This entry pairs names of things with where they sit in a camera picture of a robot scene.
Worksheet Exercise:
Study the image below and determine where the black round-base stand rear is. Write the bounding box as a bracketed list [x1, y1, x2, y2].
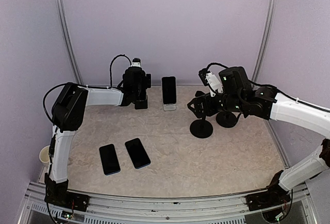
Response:
[216, 112, 238, 128]

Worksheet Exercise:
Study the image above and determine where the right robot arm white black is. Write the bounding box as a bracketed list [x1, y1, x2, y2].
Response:
[187, 66, 329, 205]

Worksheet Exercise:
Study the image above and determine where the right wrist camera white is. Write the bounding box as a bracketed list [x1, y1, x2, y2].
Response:
[199, 68, 223, 97]

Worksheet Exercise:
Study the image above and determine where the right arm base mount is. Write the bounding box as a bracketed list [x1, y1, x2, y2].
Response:
[245, 180, 291, 211]

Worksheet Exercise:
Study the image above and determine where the left aluminium corner post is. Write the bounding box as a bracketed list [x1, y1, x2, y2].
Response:
[55, 0, 83, 84]

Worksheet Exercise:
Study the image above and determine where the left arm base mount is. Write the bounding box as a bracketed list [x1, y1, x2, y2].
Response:
[44, 177, 90, 212]

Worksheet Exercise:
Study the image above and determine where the black phone blue edge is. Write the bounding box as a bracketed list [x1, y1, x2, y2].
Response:
[125, 138, 151, 169]
[99, 144, 121, 176]

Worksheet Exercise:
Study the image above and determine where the black phone silver edge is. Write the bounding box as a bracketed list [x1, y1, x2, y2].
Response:
[161, 76, 177, 105]

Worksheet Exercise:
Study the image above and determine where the black round-base stand front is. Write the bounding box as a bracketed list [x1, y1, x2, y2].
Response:
[189, 115, 213, 139]

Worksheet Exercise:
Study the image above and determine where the white folding phone stand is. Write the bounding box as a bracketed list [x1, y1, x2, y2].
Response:
[163, 104, 177, 111]

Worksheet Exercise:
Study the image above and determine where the black folding phone stand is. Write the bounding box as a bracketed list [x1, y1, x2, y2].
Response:
[135, 99, 148, 110]

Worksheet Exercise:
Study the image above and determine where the right aluminium corner post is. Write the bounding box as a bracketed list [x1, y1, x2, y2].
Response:
[252, 0, 277, 81]

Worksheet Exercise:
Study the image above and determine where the cream ceramic mug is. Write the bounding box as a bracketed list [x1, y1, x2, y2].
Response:
[39, 145, 50, 167]

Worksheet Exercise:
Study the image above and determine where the black round-base stand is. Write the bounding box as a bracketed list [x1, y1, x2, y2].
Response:
[189, 115, 213, 139]
[216, 112, 238, 128]

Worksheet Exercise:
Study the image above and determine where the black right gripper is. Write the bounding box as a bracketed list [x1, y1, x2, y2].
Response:
[188, 91, 245, 118]

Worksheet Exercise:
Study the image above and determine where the aluminium front rail frame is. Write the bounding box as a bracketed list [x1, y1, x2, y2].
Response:
[18, 181, 318, 224]

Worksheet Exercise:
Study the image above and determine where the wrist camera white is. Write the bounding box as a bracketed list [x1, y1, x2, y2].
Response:
[131, 58, 142, 67]
[199, 68, 223, 97]

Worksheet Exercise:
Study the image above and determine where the aluminium corner post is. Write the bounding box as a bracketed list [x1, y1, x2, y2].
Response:
[55, 0, 83, 84]
[252, 0, 277, 81]

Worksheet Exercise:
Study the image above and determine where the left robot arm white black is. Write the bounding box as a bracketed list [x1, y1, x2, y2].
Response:
[45, 58, 152, 184]

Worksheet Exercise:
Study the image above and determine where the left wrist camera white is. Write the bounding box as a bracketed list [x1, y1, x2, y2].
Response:
[131, 58, 142, 67]

